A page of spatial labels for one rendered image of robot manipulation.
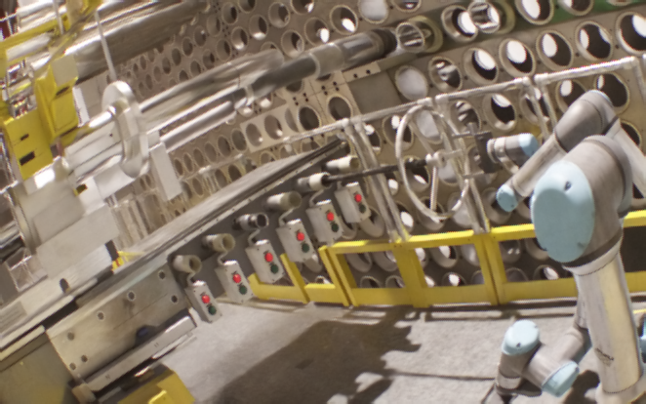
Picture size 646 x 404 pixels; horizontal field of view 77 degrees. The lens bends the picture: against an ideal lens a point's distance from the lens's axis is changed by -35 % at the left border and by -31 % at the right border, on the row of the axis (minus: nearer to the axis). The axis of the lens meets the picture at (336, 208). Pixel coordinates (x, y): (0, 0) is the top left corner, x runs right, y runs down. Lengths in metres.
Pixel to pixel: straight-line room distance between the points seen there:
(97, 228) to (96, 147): 0.34
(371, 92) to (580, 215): 2.79
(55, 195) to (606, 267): 1.86
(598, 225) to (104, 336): 1.79
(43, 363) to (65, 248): 0.50
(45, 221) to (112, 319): 0.48
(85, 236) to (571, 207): 1.68
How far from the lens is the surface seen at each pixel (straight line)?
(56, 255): 1.95
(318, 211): 2.38
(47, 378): 2.08
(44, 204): 2.04
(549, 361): 0.96
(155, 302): 2.11
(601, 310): 0.74
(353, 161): 2.46
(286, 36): 4.10
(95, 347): 2.05
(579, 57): 2.79
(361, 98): 3.28
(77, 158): 1.79
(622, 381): 0.81
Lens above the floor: 1.26
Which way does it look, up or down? 13 degrees down
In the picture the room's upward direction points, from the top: 23 degrees counter-clockwise
